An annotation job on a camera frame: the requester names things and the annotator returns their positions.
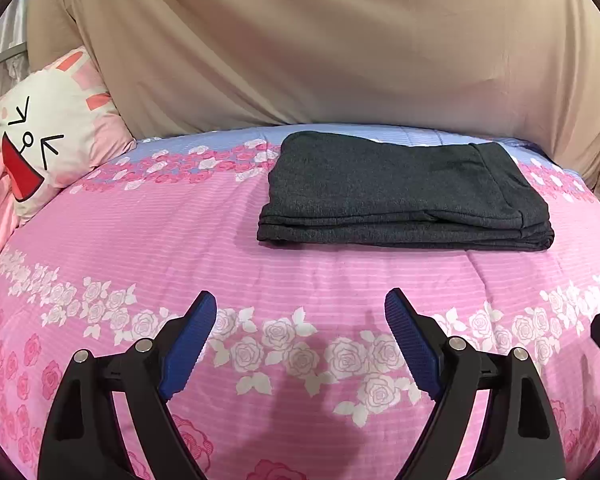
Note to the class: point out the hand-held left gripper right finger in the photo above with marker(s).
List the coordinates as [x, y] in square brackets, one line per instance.
[415, 347]

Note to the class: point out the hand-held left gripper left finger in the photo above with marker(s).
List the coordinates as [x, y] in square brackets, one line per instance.
[187, 345]

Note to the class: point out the dark grey pants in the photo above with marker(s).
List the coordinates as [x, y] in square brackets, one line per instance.
[390, 190]

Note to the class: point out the pink floral blanket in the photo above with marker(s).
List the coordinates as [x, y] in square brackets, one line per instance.
[280, 270]

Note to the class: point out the rabbit face pillow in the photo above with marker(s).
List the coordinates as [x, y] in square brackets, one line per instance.
[55, 125]

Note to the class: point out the beige cloth cover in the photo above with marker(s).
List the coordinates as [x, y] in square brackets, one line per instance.
[330, 45]

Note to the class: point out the silver grey curtain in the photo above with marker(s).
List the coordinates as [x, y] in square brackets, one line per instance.
[5, 65]

